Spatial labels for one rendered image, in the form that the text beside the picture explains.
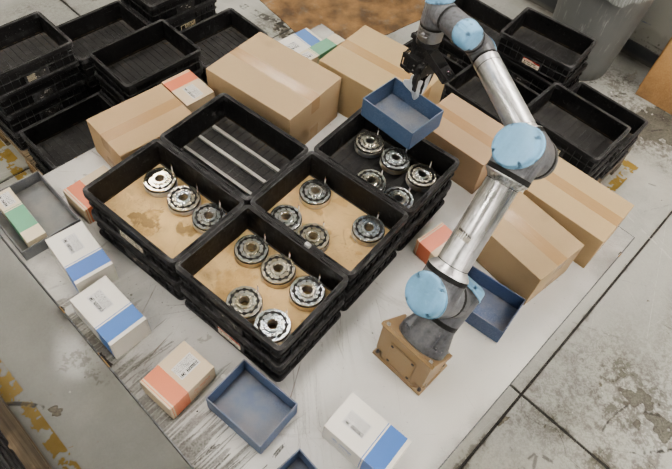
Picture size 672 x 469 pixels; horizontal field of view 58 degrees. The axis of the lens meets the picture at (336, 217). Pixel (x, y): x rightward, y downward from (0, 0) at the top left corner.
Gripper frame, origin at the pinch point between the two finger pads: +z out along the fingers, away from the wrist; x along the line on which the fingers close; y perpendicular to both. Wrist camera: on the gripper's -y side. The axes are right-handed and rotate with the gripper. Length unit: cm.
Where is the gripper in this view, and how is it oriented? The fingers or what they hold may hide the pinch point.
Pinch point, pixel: (417, 96)
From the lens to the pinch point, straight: 195.2
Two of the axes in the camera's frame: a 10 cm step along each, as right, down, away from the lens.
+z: -1.3, 6.3, 7.6
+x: -7.1, 4.8, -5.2
